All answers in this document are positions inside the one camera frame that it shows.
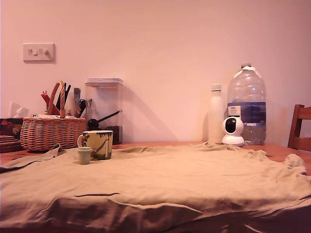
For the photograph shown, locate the blue grey kitchen utensil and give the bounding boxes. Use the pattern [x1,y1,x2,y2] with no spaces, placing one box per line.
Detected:
[73,87,82,115]

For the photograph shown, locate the black handled scissors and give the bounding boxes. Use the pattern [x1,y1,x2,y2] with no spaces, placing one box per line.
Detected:
[78,98,93,117]

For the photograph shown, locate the large clear water bottle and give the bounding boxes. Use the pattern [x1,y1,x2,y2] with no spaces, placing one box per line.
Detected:
[226,62,267,146]

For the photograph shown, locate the black coffee scoop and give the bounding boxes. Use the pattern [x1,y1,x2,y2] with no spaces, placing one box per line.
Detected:
[87,110,122,131]

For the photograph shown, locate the red kitchen utensil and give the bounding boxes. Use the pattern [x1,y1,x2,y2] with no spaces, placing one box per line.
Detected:
[41,90,60,116]

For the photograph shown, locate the brown wooden chair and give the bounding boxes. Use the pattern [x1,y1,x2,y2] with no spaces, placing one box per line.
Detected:
[287,104,311,152]

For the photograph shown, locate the stack of brown placemats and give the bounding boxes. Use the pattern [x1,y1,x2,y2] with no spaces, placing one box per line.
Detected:
[0,135,24,154]

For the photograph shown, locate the clear plastic storage container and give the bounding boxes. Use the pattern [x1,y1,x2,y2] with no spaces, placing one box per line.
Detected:
[84,77,124,145]

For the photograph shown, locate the dark printed tissue box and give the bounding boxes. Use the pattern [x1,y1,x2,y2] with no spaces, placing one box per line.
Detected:
[0,117,24,140]

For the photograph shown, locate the beige table cloth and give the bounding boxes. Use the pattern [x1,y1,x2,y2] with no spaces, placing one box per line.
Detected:
[0,141,311,233]

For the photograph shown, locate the white papers in basket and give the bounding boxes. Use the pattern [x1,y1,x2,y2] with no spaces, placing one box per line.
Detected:
[32,113,79,120]

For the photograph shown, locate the woven wicker basket with handle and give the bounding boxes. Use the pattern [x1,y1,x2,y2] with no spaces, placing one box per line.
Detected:
[19,80,87,152]

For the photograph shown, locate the small white round camera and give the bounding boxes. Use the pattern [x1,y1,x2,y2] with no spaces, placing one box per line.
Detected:
[221,116,245,148]

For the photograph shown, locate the black kitchen utensils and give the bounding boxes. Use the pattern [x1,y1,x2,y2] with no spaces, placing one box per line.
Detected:
[55,83,71,110]

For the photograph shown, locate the white tissue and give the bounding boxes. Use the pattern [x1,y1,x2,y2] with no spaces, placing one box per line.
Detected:
[9,101,30,119]

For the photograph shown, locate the white wall light switch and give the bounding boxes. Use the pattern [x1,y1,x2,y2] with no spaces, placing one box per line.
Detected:
[22,43,55,64]

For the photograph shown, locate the white slim bottle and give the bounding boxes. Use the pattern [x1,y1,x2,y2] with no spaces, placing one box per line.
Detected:
[207,83,225,145]

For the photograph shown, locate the yellow green printed mug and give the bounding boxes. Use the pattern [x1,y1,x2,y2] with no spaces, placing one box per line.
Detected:
[77,130,114,161]

